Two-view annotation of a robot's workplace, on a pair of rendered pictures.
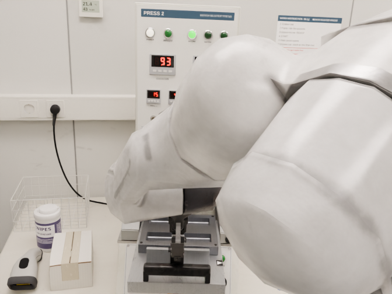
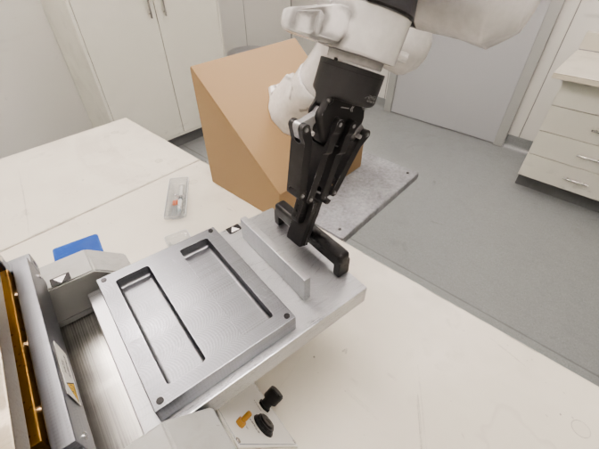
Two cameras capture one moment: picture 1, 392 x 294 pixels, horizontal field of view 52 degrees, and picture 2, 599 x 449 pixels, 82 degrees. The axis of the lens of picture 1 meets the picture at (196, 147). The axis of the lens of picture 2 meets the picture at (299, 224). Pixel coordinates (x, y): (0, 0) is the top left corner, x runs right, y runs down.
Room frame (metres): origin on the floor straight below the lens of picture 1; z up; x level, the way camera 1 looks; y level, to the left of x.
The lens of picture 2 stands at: (0.99, 0.32, 1.33)
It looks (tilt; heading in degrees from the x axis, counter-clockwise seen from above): 41 degrees down; 233
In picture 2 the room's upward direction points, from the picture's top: straight up
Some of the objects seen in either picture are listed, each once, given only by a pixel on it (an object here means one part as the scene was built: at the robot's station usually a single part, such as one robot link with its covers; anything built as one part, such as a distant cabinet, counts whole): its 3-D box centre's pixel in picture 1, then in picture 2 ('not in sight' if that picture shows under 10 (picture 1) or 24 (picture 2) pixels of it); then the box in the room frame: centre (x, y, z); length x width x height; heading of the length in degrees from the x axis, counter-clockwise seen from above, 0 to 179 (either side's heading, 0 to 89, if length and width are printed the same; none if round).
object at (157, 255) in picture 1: (178, 246); (228, 289); (0.90, 0.03, 0.97); 0.30 x 0.22 x 0.08; 1
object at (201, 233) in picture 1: (179, 232); (192, 303); (0.94, 0.03, 0.98); 0.20 x 0.17 x 0.03; 91
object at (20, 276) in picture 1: (27, 263); not in sight; (1.05, 0.50, 0.79); 0.20 x 0.08 x 0.08; 11
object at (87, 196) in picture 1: (53, 201); not in sight; (1.42, 0.55, 0.81); 0.26 x 0.22 x 0.13; 102
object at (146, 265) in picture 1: (177, 272); (308, 235); (0.76, 0.03, 0.99); 0.15 x 0.02 x 0.04; 91
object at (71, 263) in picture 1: (72, 258); not in sight; (1.08, 0.37, 0.80); 0.19 x 0.13 x 0.09; 11
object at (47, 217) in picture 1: (48, 227); not in sight; (1.21, 0.50, 0.82); 0.09 x 0.09 x 0.15
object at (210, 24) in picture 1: (184, 102); not in sight; (1.35, 0.04, 1.25); 0.33 x 0.16 x 0.64; 91
